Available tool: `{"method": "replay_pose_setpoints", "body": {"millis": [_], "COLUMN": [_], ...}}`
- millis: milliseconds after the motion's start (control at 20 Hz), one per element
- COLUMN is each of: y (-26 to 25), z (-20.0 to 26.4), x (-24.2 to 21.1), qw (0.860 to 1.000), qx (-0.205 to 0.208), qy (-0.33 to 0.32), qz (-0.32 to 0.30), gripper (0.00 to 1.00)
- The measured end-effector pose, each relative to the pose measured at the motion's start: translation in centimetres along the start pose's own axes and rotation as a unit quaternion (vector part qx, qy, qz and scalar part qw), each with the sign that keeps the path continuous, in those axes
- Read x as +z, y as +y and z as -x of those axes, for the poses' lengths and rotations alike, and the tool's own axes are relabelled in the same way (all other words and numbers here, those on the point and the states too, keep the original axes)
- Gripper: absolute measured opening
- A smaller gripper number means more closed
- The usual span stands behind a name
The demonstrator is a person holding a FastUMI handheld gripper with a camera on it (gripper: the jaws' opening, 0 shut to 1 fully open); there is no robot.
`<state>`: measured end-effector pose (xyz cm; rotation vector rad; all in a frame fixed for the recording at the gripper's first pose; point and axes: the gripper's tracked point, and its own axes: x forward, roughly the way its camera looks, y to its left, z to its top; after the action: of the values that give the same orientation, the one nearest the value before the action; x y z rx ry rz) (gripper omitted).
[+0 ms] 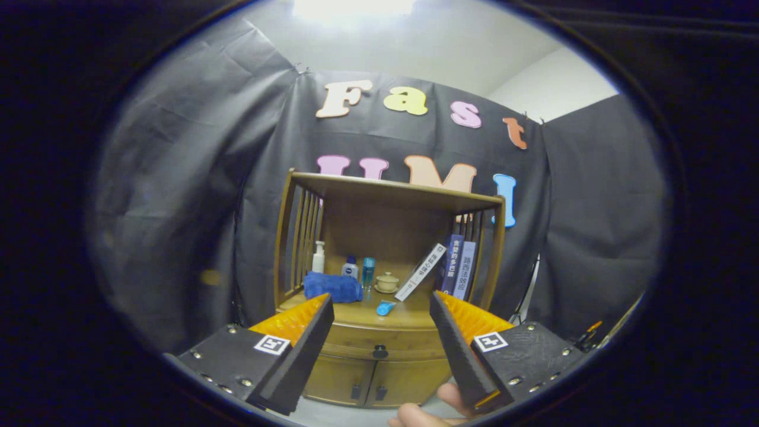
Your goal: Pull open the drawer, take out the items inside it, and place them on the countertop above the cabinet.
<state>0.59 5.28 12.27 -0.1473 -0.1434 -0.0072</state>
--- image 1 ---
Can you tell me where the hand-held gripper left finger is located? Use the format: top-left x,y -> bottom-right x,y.
163,292 -> 336,416

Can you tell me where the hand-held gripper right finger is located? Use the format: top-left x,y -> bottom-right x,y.
429,290 -> 589,414

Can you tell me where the wooden drawer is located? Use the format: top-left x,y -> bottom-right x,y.
320,322 -> 456,361

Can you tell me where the wooden cabinet door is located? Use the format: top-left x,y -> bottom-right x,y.
365,358 -> 454,409
302,355 -> 377,409

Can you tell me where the wooden countertop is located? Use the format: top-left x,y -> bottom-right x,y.
278,285 -> 475,330

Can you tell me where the wooden cabinet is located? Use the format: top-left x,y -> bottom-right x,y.
273,169 -> 506,410

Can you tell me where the blue folded towel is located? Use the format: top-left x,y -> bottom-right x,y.
303,272 -> 364,304

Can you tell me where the pale lavender book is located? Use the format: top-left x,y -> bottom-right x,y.
454,240 -> 477,300

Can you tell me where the white book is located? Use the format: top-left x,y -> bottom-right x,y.
394,243 -> 447,302

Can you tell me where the dark blue book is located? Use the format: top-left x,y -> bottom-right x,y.
440,234 -> 465,294

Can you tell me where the black light stand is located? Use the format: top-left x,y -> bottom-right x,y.
511,255 -> 541,324

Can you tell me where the black and orange device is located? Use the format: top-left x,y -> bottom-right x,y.
574,320 -> 604,353

